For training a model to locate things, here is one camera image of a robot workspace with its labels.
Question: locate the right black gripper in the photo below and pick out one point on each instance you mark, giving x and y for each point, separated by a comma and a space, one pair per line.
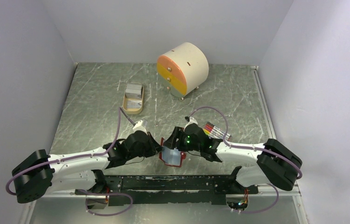
171, 142

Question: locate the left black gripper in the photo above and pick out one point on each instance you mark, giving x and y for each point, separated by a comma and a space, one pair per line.
154, 148

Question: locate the red leather card holder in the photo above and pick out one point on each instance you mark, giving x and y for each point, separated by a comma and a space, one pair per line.
171, 157

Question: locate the grey credit card stack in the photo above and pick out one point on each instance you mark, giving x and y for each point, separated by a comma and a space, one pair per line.
134, 91

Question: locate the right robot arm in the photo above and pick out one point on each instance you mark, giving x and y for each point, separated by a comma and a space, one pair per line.
264, 163

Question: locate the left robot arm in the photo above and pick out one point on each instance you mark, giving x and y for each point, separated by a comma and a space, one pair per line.
42, 173

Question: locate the loose silver card in tray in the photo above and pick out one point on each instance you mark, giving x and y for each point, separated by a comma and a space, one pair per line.
133, 104

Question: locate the pack of coloured markers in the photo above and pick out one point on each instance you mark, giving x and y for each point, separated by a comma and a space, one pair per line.
214, 132

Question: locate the cream drawer cabinet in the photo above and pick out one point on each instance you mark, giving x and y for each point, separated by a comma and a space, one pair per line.
182, 69

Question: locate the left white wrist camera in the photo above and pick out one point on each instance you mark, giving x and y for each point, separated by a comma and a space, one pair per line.
140, 125

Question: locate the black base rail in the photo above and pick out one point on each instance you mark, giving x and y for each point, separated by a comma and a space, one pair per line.
152, 189

